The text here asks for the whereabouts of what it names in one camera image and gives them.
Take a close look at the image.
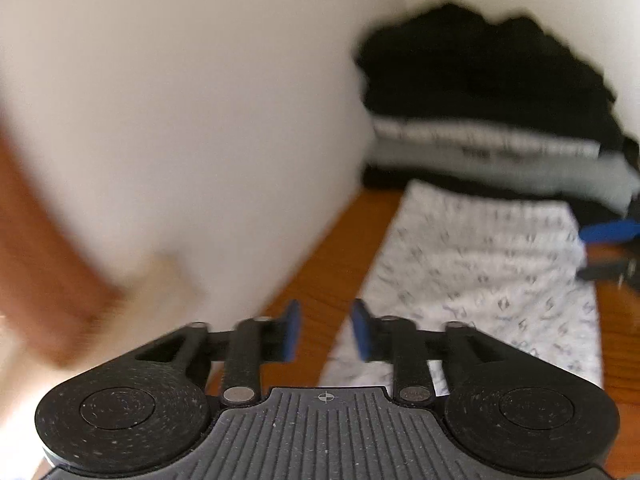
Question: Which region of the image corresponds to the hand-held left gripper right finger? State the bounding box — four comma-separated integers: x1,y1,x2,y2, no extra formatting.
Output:
351,298,507,407

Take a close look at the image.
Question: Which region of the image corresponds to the white patterned garment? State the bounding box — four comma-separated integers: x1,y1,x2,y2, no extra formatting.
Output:
371,116,602,162
319,179,607,398

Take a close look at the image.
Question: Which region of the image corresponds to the folded grey garment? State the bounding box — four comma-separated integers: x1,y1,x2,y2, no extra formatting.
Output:
369,139,638,213

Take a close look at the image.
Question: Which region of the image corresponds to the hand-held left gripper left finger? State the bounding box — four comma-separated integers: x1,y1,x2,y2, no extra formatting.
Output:
134,299,302,407

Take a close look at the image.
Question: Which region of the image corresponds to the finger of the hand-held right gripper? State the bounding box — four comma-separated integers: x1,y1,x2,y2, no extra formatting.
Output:
579,218,640,247
576,256,640,284

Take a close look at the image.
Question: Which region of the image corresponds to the orange-brown curtain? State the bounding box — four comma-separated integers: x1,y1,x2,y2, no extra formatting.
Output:
0,129,128,367

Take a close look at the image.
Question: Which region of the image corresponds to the folded white patterned garment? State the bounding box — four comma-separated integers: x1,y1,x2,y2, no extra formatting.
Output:
371,116,602,162

